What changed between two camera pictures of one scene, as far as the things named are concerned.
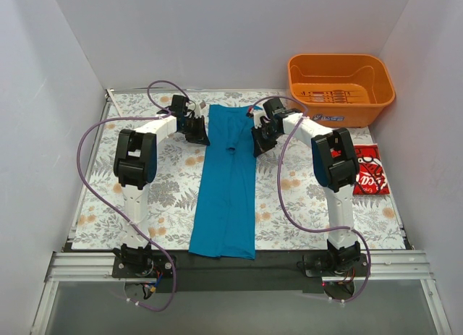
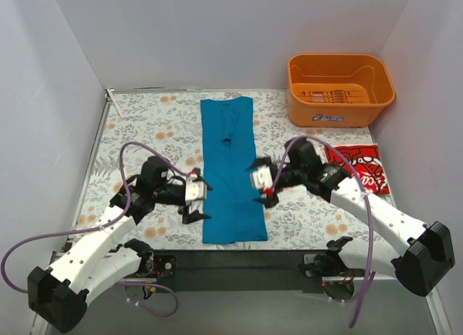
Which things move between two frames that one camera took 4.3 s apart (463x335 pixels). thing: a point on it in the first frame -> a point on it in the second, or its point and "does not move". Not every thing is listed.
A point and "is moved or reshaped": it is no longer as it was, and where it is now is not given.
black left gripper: x=196 y=131 -> x=186 y=206
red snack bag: x=370 y=176 does not move
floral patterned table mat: x=293 y=205 does not move
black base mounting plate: x=269 y=272 does not move
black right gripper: x=263 y=137 -> x=272 y=196
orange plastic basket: x=340 y=91 does not move
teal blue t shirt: x=224 y=220 is moved or reshaped
